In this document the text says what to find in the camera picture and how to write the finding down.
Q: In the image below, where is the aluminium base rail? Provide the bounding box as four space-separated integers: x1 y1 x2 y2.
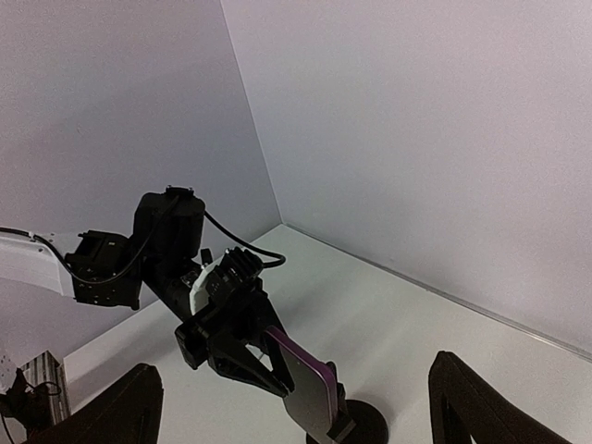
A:
20 351 71 425

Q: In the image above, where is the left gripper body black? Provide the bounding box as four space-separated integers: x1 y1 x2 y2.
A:
64 184 260 371

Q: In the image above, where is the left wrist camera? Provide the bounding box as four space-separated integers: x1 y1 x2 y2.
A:
189 247 264 315

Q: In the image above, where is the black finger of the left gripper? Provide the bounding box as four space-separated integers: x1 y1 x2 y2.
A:
205 295 297 399

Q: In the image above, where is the black phone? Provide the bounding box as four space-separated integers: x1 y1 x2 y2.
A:
265 327 339 443

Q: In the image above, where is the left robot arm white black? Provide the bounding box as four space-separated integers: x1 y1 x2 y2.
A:
1 187 293 398

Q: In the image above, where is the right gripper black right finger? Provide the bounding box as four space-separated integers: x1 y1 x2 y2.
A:
428 351 567 444

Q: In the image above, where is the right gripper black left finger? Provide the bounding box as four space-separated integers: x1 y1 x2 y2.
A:
27 364 164 444

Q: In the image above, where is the black phone stand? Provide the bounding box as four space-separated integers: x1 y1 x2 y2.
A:
326 361 389 444

